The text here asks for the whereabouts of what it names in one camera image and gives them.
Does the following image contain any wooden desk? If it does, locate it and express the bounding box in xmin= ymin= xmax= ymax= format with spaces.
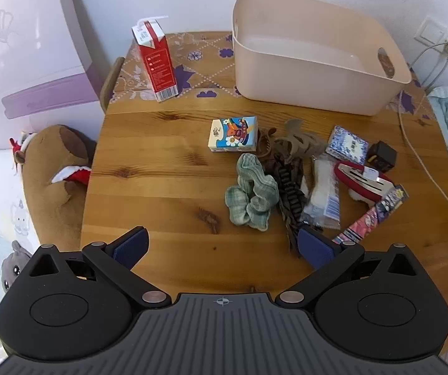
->
xmin=80 ymin=97 xmax=448 ymax=357

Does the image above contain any black charger cube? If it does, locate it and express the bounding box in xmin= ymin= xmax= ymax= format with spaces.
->
xmin=366 ymin=141 xmax=398 ymax=173

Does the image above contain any red and white plush hair clip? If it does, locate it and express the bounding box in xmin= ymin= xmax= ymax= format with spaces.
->
xmin=333 ymin=161 xmax=395 ymax=208

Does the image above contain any colourful cartoon strip packet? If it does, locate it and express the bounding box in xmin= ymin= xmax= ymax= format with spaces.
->
xmin=331 ymin=184 xmax=410 ymax=245

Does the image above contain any red and white milk carton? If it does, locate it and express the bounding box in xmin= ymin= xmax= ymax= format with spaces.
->
xmin=131 ymin=16 xmax=180 ymax=103

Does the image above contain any brown hair claw clip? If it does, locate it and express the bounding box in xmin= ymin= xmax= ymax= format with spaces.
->
xmin=273 ymin=119 xmax=326 ymax=163

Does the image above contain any brown hair tie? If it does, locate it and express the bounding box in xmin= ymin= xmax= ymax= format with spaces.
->
xmin=256 ymin=127 xmax=277 ymax=161

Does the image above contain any dark striped hair bow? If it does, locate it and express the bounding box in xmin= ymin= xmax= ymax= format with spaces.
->
xmin=273 ymin=156 xmax=311 ymax=258

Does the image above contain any clear white packet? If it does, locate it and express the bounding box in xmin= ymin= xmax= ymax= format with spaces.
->
xmin=300 ymin=155 xmax=342 ymax=230

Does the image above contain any white wall socket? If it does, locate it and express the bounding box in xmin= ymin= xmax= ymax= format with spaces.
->
xmin=414 ymin=16 xmax=448 ymax=45

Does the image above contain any beige plastic storage bin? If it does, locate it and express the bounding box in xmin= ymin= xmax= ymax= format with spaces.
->
xmin=232 ymin=0 xmax=412 ymax=117

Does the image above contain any floral patterned table mat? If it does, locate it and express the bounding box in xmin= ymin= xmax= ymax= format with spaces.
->
xmin=109 ymin=31 xmax=432 ymax=126

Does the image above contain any green plaid scrunchie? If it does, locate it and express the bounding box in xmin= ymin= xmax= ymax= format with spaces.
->
xmin=225 ymin=153 xmax=279 ymax=232

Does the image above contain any white cable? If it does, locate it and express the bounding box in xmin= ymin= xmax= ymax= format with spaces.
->
xmin=398 ymin=41 xmax=448 ymax=215
xmin=423 ymin=49 xmax=448 ymax=88

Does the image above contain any grey plush toy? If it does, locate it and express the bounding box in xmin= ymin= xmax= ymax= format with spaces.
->
xmin=0 ymin=240 xmax=33 ymax=293

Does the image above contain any small cartoon print box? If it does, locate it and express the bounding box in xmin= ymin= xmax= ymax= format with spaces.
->
xmin=207 ymin=116 xmax=258 ymax=154

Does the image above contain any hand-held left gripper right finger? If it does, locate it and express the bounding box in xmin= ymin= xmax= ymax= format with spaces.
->
xmin=277 ymin=227 xmax=424 ymax=308

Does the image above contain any white and purple wardrobe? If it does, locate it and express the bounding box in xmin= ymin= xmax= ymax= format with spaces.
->
xmin=0 ymin=0 xmax=105 ymax=153

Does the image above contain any brown plush toy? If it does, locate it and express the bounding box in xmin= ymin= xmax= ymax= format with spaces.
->
xmin=11 ymin=125 xmax=97 ymax=254

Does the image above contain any blue and white patterned packet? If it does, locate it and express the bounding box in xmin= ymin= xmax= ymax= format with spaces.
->
xmin=325 ymin=125 xmax=369 ymax=165

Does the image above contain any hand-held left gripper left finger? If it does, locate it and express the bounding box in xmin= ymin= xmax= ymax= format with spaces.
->
xmin=28 ymin=226 xmax=172 ymax=308

